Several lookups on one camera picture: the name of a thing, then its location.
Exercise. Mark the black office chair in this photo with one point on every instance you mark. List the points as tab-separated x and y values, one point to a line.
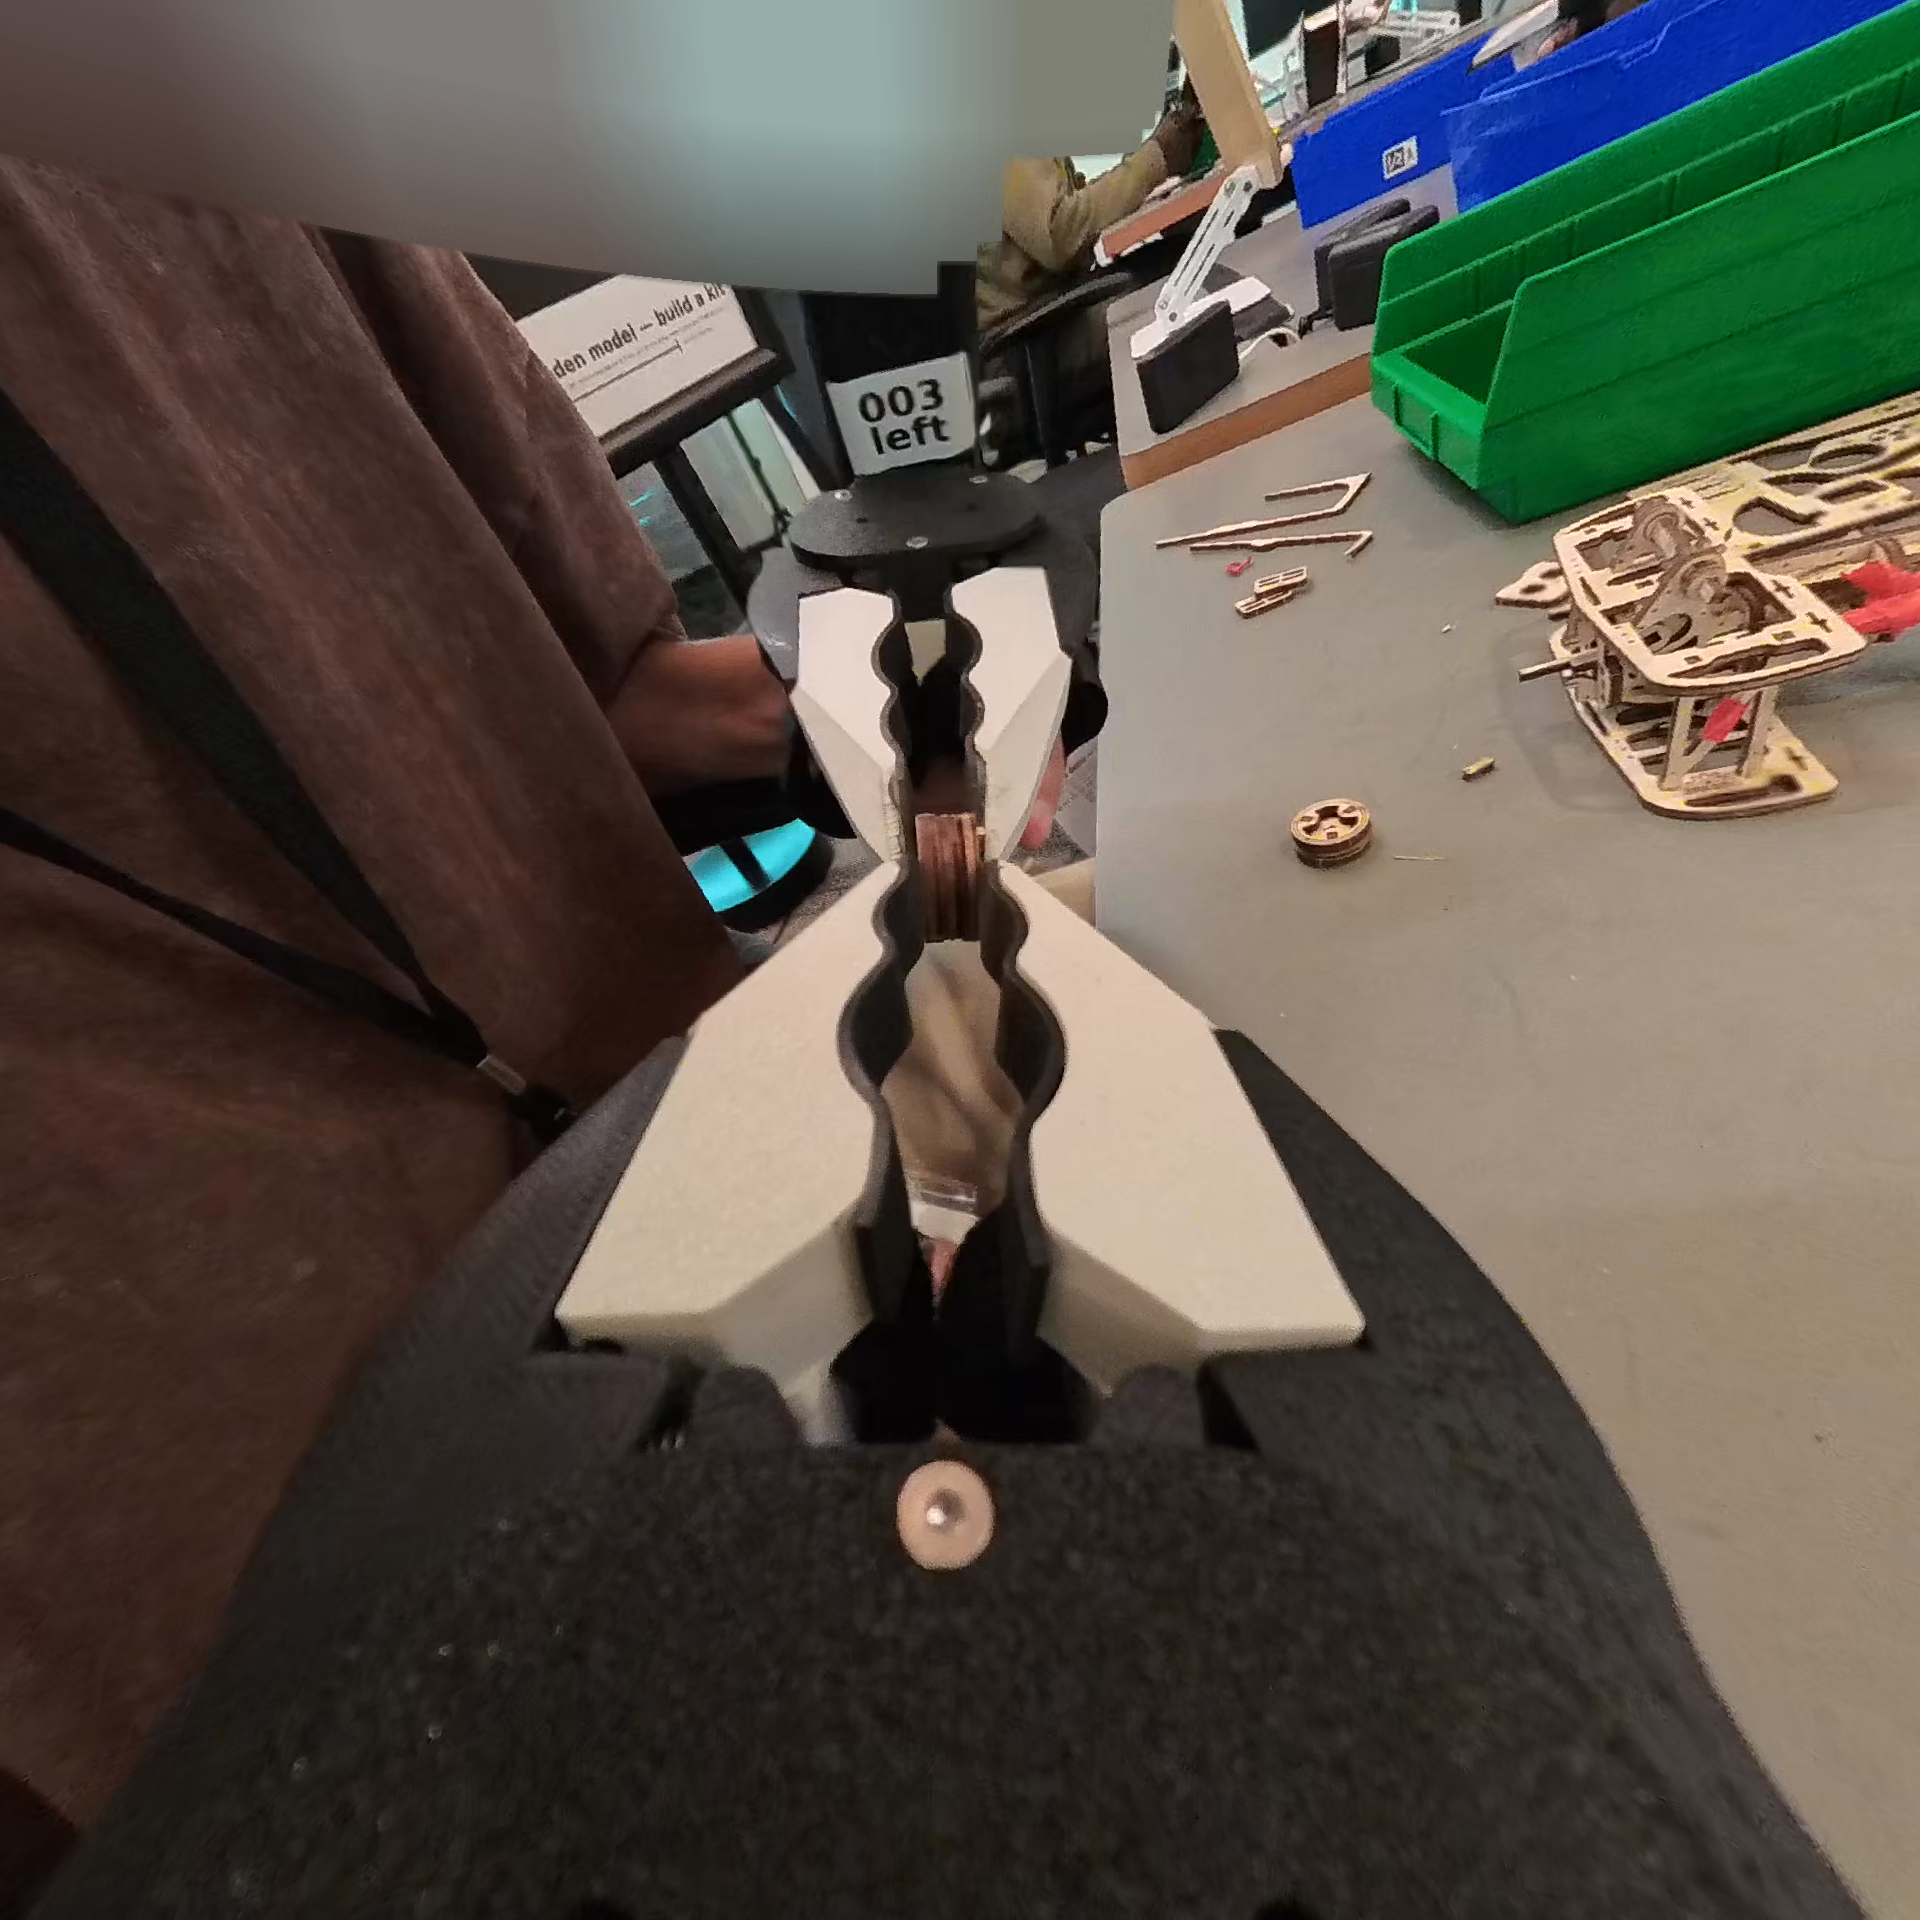
1051	361

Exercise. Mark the white sign board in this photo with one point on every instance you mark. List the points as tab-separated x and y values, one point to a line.
644	353

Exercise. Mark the black box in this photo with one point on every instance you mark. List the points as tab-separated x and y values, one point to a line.
1372	262

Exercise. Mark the person's left forearm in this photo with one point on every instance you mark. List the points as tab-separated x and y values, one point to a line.
721	704

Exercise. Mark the green plastic bin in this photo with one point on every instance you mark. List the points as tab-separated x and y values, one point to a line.
1651	301

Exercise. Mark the laser-cut wooden sheet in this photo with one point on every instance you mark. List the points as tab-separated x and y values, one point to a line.
1815	473

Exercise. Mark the small flat wooden piece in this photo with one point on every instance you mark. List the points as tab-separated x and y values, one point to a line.
1273	592

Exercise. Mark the pale wooden board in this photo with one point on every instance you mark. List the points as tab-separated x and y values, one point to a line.
1239	82

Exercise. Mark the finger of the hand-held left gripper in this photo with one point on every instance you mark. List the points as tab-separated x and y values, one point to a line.
840	674
1022	691

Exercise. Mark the person in brown shirt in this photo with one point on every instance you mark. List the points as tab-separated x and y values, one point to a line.
301	751

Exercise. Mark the red plastic clip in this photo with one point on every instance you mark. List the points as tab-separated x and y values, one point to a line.
1887	601

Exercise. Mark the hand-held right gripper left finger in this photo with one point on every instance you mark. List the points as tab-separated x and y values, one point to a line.
721	1184

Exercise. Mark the blue plastic bin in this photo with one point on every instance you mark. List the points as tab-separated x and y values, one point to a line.
1620	104
1372	164

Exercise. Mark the thin bent wooden strip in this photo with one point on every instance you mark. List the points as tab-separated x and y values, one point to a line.
1275	536
1328	493

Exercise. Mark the person's left hand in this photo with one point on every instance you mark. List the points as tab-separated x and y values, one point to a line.
1052	795

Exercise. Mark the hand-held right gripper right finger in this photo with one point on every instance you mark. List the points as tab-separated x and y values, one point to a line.
1184	1184

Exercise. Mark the small wooden wheel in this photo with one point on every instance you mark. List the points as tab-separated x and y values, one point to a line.
1333	835
950	879

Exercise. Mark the grey background desk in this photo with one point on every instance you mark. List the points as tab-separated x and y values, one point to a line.
1275	345

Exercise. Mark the wooden model vehicle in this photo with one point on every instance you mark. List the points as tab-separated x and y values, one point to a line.
1680	645

